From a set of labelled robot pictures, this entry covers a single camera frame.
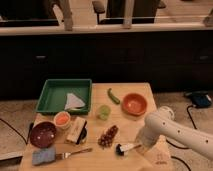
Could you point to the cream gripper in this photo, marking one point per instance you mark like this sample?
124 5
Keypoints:
142 149

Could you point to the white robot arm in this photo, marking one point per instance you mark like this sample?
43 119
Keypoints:
161 122

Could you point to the green plastic cup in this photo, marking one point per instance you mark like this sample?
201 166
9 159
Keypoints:
103 112

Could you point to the white cup with orange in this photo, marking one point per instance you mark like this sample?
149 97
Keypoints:
62 120

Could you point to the brown grape cluster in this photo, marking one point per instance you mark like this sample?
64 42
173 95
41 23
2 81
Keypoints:
107 138

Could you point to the orange bowl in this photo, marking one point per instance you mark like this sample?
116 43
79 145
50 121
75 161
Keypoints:
134 104

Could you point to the green chili pepper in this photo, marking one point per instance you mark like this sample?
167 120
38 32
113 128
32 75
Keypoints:
113 97

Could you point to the wooden block eraser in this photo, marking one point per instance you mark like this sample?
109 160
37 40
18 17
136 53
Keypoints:
76 130

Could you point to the silver fork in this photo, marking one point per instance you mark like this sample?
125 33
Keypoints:
68 154

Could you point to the blue black device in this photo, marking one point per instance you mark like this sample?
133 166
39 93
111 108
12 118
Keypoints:
199 99

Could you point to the white cloth piece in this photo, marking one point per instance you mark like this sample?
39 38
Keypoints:
73 102

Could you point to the blue sponge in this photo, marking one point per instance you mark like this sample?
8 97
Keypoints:
43 156

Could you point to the maroon bowl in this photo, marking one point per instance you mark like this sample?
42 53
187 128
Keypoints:
43 135

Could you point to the green plastic tray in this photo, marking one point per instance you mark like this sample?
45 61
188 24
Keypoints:
56 93

